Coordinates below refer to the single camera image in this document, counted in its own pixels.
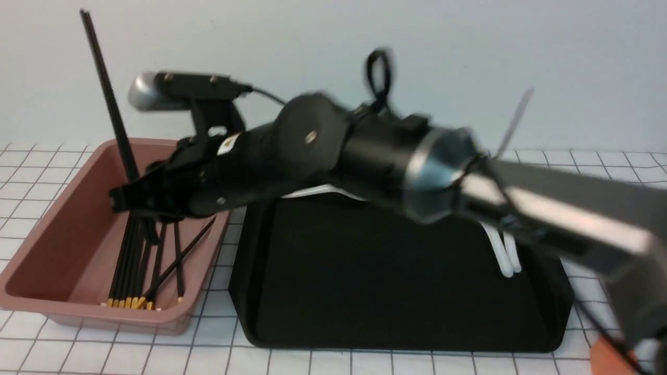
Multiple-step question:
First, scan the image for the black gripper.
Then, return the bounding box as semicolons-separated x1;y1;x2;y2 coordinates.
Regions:
109;123;277;218

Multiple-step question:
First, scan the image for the black chopstick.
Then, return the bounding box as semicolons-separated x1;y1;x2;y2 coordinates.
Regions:
145;223;168;309
130;242;153;309
107;213;138;308
79;8;159;245
174;222;185;304
118;216;138;308
123;218;150;309

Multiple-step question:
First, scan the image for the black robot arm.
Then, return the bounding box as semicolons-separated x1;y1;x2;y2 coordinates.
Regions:
109;93;665;374

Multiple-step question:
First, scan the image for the black chopstick lying diagonal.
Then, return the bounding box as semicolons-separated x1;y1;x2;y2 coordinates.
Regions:
136;217;215;309

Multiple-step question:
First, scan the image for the pink plastic rectangular bin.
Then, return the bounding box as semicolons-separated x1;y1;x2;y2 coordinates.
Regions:
1;140;229;335

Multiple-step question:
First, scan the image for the black plastic serving tray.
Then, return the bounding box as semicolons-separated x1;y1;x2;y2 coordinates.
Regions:
229;194;573;352

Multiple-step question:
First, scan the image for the white ceramic spoon far left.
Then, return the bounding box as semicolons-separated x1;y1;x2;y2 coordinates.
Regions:
281;184;367;202

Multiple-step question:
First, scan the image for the white ceramic spoon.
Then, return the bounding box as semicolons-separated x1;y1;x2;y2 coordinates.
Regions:
480;222;514;278
503;232;522;273
281;184;367;202

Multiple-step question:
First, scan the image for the white ceramic spoon right front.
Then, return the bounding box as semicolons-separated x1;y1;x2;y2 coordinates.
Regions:
480;222;514;278

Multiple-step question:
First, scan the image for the white ceramic spoon rightmost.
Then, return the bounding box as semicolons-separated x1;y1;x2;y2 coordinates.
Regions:
503;232;522;273

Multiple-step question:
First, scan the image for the orange cube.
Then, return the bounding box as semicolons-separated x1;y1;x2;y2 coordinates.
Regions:
590;337;636;374

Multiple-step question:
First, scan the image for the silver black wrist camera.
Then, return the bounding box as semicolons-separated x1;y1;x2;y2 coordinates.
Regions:
127;71;252;139

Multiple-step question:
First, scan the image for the black cable loop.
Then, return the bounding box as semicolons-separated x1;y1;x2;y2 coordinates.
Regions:
365;48;394;113

